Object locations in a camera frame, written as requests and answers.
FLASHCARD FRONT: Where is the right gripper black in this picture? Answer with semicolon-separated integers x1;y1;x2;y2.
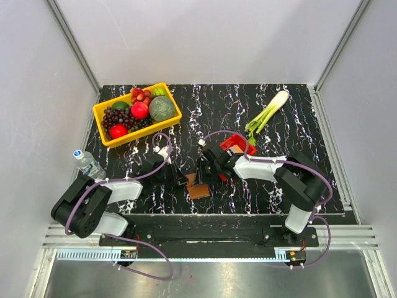
194;157;220;187

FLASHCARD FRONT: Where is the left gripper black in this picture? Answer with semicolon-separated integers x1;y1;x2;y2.
152;160;189;187

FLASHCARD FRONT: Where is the brown leather card holder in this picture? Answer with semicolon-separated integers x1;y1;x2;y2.
186;173;210;200

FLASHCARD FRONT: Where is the red plastic card box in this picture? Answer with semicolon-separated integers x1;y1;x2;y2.
219;134;257;181

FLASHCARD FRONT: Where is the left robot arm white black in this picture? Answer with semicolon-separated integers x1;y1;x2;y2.
51;155;189;245

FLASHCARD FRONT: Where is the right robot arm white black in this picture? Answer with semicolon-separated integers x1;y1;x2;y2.
198;140;332;246

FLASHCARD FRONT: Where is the black marble pattern mat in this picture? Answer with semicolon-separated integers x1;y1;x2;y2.
61;83;347;215

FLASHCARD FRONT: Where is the green celery stalk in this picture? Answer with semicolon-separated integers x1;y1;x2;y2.
244;91;289;146

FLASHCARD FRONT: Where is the green cantaloupe melon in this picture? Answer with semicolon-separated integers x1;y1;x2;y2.
149;96;176;122

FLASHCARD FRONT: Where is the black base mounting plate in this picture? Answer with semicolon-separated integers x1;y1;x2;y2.
99;225;319;248

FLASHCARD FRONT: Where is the red apple upper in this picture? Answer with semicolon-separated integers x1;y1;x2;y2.
131;102;149;120

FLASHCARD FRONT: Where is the red apple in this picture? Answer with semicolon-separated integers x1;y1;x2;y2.
131;102;149;120
109;124;128;140

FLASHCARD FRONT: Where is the red apple lower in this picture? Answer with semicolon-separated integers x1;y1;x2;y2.
109;124;128;140

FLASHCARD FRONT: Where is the yellow plastic fruit tray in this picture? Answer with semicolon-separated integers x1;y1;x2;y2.
92;83;182;148

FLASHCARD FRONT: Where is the dark purple grape bunch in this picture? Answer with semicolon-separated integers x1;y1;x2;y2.
100;107;153;140

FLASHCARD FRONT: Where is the red lychee cluster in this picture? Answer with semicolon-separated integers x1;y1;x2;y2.
130;88;153;105

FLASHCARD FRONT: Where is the dark green avocado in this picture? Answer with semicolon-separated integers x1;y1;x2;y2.
112;101;130;111

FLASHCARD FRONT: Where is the clear plastic water bottle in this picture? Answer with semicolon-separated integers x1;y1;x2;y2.
73;150;106;179

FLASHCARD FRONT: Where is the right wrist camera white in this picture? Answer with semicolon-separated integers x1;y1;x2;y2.
198;139;206;148

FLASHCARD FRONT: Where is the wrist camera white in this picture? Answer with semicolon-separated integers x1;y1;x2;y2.
153;145;172;160
198;139;206;148

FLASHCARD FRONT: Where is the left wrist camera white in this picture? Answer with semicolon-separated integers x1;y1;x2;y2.
153;145;172;160

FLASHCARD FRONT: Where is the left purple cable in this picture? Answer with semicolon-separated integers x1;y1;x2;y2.
64;132;174;280

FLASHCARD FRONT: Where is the purple cable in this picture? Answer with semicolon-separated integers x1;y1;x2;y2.
198;130;333;269
64;132;174;280

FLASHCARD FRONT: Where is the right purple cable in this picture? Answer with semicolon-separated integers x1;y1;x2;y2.
198;130;333;269

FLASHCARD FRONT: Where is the aluminium frame rail front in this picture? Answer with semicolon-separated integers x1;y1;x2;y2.
42;225;378;250

